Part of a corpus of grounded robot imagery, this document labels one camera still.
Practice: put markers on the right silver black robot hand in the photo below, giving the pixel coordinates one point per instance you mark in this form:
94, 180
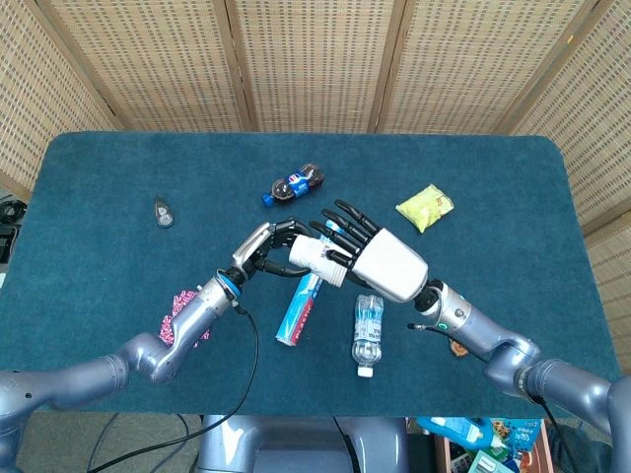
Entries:
392, 266

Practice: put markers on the wooden crate with goods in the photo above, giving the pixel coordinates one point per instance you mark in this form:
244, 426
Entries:
498, 453

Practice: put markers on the blue table cloth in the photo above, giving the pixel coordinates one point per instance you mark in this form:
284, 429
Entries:
98, 276

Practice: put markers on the plastic wrap box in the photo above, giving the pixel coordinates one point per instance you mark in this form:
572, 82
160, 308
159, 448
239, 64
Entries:
301, 315

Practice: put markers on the blue detergent bottle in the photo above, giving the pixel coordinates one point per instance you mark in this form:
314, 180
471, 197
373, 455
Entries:
458, 429

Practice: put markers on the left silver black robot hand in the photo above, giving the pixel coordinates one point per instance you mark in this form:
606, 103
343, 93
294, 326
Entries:
251, 244

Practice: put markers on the white cup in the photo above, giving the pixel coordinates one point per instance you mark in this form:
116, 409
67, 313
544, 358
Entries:
313, 258

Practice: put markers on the black equipment beside table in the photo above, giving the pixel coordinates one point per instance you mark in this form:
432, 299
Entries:
7, 231

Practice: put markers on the woven folding screen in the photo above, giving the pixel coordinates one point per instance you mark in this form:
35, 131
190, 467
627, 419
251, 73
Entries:
315, 64

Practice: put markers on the yellow snack bag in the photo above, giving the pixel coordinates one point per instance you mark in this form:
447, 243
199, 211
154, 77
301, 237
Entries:
424, 207

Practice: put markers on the orange correction tape dispenser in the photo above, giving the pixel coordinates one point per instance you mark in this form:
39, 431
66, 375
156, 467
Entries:
460, 350

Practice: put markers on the pink patterned packet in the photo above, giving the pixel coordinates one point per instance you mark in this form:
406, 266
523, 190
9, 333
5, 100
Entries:
167, 327

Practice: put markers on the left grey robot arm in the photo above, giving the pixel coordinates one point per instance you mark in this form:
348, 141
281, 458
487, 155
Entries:
162, 355

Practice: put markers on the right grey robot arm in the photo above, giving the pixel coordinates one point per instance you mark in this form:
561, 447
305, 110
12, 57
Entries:
503, 350

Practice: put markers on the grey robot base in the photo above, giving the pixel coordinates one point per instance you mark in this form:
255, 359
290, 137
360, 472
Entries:
296, 443

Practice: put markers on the black correction tape dispenser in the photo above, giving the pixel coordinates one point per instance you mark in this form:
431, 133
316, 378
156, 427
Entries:
162, 213

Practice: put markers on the pepsi cola bottle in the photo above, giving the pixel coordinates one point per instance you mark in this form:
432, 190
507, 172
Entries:
296, 184

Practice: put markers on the clear water bottle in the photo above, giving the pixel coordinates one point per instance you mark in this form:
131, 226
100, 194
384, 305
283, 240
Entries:
368, 330

